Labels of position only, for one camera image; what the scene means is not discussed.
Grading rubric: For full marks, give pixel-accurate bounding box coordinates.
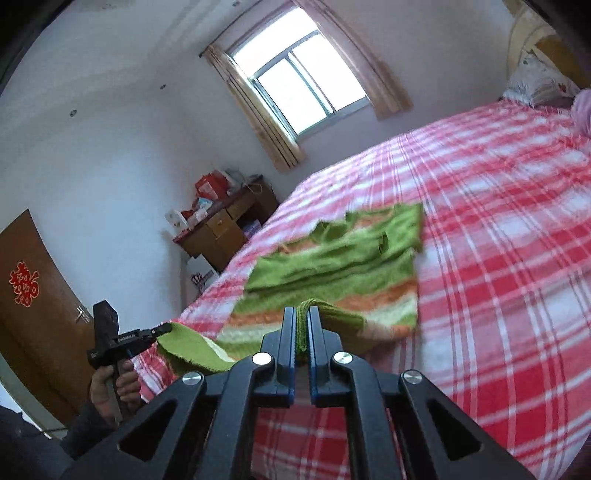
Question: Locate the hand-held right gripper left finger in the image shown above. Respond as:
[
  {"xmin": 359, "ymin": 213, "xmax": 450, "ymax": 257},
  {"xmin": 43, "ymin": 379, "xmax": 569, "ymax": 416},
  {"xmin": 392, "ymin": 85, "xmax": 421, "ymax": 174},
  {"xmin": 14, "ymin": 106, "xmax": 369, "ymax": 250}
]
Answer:
[{"xmin": 60, "ymin": 305, "xmax": 297, "ymax": 480}]

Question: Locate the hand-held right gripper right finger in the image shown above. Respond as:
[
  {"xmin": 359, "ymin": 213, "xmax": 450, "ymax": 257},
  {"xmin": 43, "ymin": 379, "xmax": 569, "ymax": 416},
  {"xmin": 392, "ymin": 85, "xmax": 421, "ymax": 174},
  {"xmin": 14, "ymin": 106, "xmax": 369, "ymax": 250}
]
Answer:
[{"xmin": 307, "ymin": 305, "xmax": 536, "ymax": 480}]

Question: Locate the green striped knit sweater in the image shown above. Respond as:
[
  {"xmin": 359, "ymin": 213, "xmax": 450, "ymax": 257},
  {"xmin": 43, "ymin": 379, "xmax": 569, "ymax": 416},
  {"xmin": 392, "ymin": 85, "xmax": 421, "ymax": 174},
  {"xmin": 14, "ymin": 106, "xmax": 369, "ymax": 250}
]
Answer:
[{"xmin": 156, "ymin": 202, "xmax": 426, "ymax": 376}]

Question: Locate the person's left forearm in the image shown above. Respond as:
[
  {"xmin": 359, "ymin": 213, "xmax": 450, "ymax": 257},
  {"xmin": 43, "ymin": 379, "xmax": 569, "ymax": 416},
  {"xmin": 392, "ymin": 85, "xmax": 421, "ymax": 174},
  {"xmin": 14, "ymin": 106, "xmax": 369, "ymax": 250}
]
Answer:
[{"xmin": 60, "ymin": 401, "xmax": 124, "ymax": 461}]

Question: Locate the person's left hand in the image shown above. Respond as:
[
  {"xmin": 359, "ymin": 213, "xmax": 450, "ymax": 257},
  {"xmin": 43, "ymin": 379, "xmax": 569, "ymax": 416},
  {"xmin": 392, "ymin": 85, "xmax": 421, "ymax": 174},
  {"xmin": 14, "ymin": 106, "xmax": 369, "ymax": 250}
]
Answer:
[{"xmin": 89, "ymin": 357, "xmax": 141, "ymax": 425}]

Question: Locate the brown wooden door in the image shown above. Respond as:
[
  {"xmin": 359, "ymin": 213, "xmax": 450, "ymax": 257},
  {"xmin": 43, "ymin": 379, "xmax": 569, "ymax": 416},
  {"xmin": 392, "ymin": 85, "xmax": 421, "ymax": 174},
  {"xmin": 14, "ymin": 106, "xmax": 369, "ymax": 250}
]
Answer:
[{"xmin": 0, "ymin": 209, "xmax": 100, "ymax": 425}]

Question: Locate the white printed paper bag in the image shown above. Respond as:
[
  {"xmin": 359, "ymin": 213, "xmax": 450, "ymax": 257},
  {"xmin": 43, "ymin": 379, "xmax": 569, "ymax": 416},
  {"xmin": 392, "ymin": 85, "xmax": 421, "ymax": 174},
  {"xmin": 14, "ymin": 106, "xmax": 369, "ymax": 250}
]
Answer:
[{"xmin": 187, "ymin": 256, "xmax": 220, "ymax": 294}]

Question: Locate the red paper door decoration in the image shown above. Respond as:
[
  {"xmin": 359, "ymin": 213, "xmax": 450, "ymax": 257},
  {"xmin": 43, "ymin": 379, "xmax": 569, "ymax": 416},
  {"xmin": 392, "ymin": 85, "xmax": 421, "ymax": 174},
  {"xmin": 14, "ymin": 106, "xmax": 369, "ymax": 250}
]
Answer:
[{"xmin": 8, "ymin": 262, "xmax": 40, "ymax": 308}]

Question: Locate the brown wooden desk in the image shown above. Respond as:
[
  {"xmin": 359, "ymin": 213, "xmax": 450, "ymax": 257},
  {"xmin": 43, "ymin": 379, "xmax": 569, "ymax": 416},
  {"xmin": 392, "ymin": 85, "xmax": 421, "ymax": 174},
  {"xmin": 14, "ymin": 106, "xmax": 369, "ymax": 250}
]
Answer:
[{"xmin": 173, "ymin": 174, "xmax": 280, "ymax": 273}]

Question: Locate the red plastic bag with packets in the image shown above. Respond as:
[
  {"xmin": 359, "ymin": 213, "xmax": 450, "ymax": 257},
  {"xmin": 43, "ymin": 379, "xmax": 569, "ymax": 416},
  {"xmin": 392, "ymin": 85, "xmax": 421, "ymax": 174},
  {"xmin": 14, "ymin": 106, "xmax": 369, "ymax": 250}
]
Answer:
[{"xmin": 182, "ymin": 198, "xmax": 218, "ymax": 227}]

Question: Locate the red gift box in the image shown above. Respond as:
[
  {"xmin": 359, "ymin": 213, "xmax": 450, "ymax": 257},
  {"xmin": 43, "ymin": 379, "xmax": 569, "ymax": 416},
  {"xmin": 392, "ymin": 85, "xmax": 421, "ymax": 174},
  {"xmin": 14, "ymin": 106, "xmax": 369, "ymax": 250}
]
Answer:
[{"xmin": 194, "ymin": 170, "xmax": 229, "ymax": 200}]

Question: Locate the bed with red plaid sheet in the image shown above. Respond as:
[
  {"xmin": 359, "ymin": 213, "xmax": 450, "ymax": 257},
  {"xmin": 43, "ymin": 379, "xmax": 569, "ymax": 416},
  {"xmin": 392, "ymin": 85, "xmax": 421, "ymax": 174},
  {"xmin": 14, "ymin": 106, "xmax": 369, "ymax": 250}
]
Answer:
[{"xmin": 131, "ymin": 99, "xmax": 591, "ymax": 480}]

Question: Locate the beige patterned curtain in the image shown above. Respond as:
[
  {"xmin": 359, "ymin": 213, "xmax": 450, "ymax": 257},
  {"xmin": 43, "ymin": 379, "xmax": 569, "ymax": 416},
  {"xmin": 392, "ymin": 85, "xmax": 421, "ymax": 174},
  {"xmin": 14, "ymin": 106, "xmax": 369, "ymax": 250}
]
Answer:
[
  {"xmin": 295, "ymin": 0, "xmax": 413, "ymax": 121},
  {"xmin": 203, "ymin": 44, "xmax": 305, "ymax": 172}
]

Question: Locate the sliding glass window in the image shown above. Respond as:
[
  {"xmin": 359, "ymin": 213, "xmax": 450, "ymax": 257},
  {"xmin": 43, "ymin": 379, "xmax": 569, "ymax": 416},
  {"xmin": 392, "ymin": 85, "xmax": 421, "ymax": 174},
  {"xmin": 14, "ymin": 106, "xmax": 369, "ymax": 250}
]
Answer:
[{"xmin": 228, "ymin": 28, "xmax": 370, "ymax": 139}]

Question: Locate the striped floral pillow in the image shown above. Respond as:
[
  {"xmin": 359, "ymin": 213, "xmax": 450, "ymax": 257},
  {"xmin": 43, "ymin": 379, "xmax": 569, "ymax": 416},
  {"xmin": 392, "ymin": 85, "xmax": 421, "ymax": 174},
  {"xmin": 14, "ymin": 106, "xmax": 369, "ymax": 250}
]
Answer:
[{"xmin": 502, "ymin": 50, "xmax": 581, "ymax": 108}]

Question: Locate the pink fleece blanket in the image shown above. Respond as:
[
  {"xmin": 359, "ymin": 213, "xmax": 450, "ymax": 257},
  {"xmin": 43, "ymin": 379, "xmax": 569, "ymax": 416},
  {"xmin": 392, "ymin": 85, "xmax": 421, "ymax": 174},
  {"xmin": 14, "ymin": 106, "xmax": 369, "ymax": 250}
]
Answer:
[{"xmin": 571, "ymin": 89, "xmax": 591, "ymax": 139}]

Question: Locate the cream wooden headboard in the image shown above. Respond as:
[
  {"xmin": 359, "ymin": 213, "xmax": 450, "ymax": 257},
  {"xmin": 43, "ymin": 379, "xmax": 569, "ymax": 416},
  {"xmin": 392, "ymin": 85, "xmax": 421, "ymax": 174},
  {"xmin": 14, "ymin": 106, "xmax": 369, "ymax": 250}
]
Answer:
[{"xmin": 505, "ymin": 2, "xmax": 591, "ymax": 88}]

